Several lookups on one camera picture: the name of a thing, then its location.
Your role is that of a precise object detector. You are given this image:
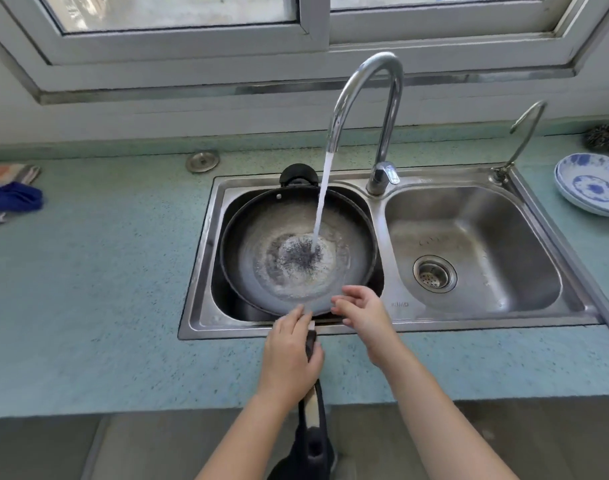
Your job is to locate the chrome gooseneck faucet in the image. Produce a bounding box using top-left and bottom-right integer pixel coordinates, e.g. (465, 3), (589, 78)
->
(326, 51), (404, 197)

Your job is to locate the person's right forearm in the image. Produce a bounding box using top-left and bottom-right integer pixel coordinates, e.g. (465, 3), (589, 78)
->
(369, 347), (519, 480)

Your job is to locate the white window frame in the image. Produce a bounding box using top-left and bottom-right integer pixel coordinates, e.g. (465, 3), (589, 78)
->
(0, 0), (609, 106)

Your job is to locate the blue and white plate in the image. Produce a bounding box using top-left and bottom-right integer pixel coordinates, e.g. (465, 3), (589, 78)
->
(557, 187), (609, 218)
(554, 153), (609, 209)

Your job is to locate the dark scouring pad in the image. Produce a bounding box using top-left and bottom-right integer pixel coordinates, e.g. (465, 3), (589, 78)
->
(583, 124), (609, 153)

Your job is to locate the metal sink drain strainer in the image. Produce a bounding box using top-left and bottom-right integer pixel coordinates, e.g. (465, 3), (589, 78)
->
(412, 255), (458, 294)

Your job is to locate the stainless steel double sink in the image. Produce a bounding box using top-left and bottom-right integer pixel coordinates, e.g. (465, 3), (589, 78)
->
(178, 164), (606, 341)

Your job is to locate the person's left forearm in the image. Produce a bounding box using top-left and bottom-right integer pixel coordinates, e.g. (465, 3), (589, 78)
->
(197, 385), (296, 480)

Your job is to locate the water stream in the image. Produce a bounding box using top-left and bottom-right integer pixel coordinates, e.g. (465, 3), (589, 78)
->
(311, 150), (335, 258)

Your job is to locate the blue cloth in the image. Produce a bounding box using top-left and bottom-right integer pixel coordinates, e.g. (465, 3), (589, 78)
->
(0, 180), (45, 214)

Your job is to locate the round metal counter cap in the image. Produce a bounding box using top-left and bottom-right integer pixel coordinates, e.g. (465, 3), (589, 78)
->
(186, 150), (221, 174)

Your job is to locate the person's left hand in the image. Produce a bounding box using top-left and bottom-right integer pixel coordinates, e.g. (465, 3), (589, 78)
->
(257, 304), (325, 403)

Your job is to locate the black frying pan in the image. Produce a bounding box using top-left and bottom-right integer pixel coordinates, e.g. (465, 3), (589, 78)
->
(220, 186), (377, 480)

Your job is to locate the person's right hand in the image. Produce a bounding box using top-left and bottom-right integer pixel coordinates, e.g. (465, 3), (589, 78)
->
(331, 285), (403, 370)

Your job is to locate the small chrome tap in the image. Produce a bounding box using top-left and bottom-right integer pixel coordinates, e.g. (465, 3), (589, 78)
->
(490, 100), (548, 183)

